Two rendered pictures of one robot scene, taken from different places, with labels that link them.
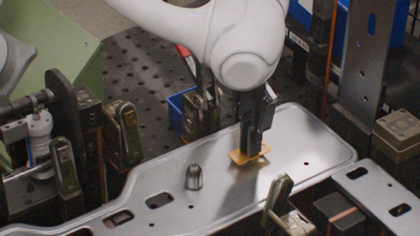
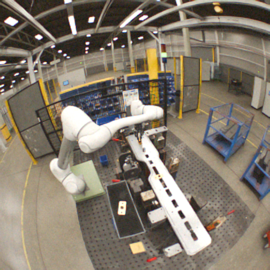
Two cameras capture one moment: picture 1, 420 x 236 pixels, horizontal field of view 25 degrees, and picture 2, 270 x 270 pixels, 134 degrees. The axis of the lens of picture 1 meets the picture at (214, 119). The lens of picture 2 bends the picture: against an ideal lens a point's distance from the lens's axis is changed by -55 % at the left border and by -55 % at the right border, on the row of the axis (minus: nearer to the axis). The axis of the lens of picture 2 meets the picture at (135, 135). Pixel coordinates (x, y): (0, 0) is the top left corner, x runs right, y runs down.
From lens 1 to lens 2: 1.44 m
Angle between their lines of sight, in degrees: 54
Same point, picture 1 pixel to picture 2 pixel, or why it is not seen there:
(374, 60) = not seen: hidden behind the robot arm
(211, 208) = (151, 149)
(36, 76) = (88, 177)
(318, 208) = (152, 139)
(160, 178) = (141, 155)
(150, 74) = not seen: hidden behind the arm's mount
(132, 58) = not seen: hidden behind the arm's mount
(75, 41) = (87, 165)
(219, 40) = (157, 111)
